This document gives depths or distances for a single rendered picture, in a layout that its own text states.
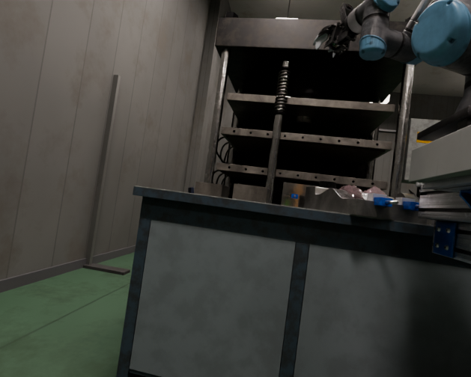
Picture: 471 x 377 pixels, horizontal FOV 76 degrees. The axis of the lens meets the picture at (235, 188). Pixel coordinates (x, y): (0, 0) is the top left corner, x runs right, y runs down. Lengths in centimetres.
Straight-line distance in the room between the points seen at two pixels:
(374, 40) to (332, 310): 90
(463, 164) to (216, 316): 98
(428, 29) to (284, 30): 147
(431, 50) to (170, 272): 108
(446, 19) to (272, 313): 100
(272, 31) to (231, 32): 27
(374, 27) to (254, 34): 125
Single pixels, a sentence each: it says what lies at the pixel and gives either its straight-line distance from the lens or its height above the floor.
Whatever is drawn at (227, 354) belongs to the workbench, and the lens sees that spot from 130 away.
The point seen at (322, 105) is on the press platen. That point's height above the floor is 150.
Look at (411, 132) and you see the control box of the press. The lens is 224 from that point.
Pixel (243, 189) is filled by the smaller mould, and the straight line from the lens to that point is 132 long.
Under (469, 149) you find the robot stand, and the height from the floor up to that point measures 91.
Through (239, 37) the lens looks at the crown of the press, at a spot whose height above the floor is 187.
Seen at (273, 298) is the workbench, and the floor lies 45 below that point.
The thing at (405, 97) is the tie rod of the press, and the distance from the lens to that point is 215.
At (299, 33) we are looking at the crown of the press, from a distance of 219.
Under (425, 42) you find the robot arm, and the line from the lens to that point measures 82.
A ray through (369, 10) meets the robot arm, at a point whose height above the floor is 140.
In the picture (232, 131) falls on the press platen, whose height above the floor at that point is 126.
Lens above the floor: 79
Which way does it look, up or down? 2 degrees up
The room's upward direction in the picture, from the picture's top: 8 degrees clockwise
